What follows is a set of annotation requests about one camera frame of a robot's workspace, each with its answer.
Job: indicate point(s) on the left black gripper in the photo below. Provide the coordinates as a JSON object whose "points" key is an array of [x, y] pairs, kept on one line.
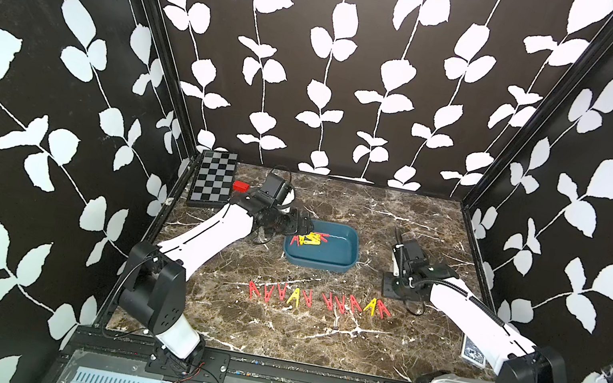
{"points": [[293, 227]]}

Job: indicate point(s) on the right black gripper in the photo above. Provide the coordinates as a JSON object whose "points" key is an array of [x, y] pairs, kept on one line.
{"points": [[387, 288]]}

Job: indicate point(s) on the red clothespin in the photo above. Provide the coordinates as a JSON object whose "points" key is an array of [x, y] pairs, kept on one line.
{"points": [[268, 292], [282, 291], [382, 309], [329, 300], [254, 291], [308, 297], [354, 305], [340, 303]]}

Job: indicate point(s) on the teal plastic storage box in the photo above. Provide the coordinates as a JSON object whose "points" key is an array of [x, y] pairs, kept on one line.
{"points": [[339, 255]]}

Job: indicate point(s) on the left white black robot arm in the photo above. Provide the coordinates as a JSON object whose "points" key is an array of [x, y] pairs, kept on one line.
{"points": [[153, 284]]}

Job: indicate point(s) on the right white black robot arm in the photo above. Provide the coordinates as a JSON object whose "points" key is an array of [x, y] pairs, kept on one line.
{"points": [[512, 357]]}

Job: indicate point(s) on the yellow clothespin in box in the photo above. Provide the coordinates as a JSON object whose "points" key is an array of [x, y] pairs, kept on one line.
{"points": [[313, 239]]}

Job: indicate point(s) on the small red block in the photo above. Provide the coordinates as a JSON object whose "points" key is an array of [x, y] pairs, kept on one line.
{"points": [[241, 187]]}

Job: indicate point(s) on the black white checkerboard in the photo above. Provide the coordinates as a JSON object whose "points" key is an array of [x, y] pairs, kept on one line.
{"points": [[212, 185]]}

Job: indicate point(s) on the blue playing card deck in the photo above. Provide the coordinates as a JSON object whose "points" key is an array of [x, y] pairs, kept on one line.
{"points": [[472, 354]]}

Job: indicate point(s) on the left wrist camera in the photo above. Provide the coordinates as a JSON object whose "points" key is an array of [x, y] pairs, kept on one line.
{"points": [[276, 192]]}

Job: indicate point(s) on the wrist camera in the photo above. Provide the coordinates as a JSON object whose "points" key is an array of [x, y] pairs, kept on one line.
{"points": [[276, 192], [408, 257]]}

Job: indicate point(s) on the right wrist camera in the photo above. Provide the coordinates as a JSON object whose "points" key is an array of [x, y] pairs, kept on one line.
{"points": [[408, 257]]}

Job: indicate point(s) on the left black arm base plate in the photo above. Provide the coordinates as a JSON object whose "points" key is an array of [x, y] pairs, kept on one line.
{"points": [[203, 366]]}

